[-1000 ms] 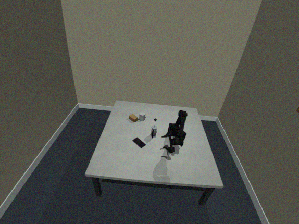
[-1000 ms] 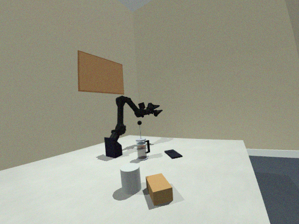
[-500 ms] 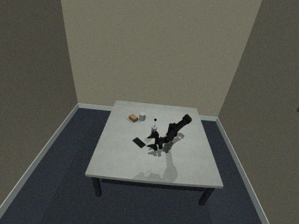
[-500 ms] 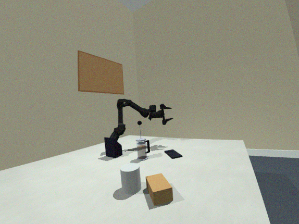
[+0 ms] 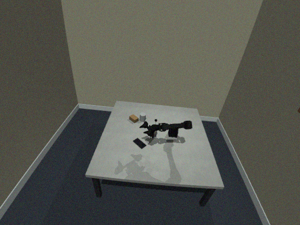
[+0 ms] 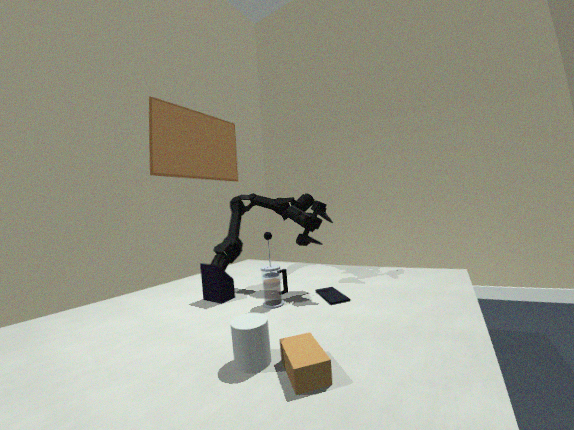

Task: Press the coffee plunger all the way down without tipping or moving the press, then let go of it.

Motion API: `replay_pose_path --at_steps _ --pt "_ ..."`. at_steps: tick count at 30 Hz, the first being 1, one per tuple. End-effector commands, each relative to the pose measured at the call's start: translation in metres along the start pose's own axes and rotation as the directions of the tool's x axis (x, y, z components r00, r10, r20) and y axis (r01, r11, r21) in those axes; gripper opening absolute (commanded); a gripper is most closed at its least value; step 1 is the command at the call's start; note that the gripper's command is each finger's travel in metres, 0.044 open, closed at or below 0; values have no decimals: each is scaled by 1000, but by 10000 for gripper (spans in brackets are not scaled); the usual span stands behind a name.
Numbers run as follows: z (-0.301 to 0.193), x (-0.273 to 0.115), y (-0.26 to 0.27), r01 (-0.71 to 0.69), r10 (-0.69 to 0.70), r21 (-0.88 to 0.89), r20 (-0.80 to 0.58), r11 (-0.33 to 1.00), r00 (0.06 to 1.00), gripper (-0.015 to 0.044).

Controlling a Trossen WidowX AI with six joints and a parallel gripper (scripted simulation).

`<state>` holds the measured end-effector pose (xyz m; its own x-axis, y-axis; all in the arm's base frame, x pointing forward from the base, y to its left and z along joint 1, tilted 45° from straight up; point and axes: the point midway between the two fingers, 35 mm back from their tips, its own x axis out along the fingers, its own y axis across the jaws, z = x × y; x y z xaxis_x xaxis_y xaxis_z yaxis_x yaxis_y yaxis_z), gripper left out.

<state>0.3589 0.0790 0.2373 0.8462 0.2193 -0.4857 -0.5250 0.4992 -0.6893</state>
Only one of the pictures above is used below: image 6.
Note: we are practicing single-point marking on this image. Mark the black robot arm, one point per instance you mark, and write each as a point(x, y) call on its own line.
point(232, 245)

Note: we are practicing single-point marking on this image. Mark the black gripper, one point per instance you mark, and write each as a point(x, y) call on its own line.
point(306, 220)

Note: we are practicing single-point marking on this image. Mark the tan rectangular block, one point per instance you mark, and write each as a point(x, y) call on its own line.
point(306, 363)

